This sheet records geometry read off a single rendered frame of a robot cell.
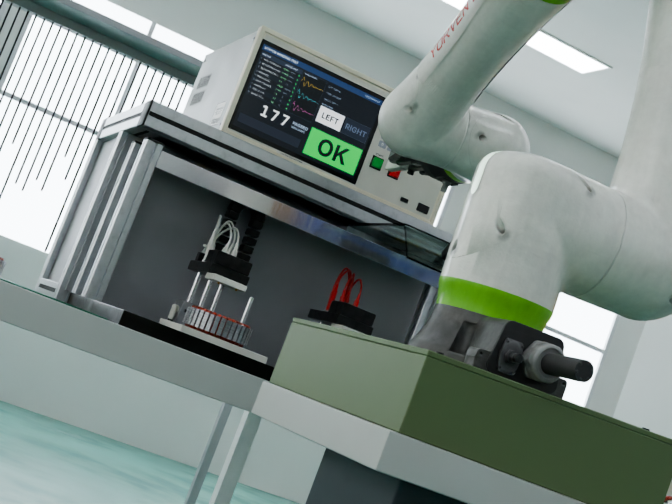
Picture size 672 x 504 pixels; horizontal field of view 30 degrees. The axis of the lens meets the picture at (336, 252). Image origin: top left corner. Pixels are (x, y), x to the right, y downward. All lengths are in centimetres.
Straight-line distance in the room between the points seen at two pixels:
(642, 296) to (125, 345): 71
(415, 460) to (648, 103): 56
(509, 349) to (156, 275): 110
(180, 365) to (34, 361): 673
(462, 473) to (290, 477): 782
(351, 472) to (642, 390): 489
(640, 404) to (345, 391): 491
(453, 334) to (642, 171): 31
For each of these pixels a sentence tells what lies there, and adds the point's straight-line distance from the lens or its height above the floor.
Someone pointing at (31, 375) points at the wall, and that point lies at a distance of 849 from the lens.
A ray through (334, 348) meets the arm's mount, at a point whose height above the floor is 81.
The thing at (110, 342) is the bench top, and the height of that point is 72.
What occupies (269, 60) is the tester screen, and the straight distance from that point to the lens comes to 222.
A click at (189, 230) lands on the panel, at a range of 229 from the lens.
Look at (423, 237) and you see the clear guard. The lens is 204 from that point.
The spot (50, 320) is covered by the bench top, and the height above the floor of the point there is 72.
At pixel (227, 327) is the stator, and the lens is 199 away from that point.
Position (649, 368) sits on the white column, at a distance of 621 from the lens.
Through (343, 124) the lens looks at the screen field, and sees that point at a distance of 225.
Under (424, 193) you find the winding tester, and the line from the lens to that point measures 231.
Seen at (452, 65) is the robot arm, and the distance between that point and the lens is 170.
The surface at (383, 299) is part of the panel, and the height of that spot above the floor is 97.
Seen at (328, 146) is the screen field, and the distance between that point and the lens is 224.
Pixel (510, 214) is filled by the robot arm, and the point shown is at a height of 100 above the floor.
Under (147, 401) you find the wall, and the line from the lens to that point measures 865.
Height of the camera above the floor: 75
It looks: 6 degrees up
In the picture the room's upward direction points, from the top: 21 degrees clockwise
